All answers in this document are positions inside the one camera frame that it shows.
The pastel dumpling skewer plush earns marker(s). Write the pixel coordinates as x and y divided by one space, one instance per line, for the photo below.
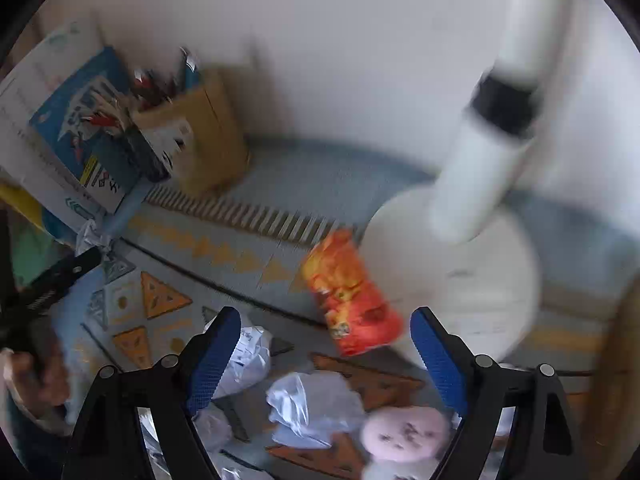
405 432

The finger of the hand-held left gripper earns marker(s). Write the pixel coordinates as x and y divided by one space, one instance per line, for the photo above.
60 277

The light wooden furniture edge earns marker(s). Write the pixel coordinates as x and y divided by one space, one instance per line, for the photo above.
617 360

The small brown cardboard box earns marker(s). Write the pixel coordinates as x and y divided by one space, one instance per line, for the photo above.
210 130

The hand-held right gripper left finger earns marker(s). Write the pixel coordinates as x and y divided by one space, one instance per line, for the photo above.
215 360

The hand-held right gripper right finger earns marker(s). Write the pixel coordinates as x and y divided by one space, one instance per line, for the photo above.
440 360

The blue printed flat box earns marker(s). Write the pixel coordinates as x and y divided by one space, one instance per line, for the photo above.
75 125

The person's left hand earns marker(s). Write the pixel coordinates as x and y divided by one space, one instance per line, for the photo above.
30 385

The dark blue printed carton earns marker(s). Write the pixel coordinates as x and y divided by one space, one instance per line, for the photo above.
145 152

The white flat box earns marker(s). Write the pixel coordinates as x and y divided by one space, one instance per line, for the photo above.
30 85

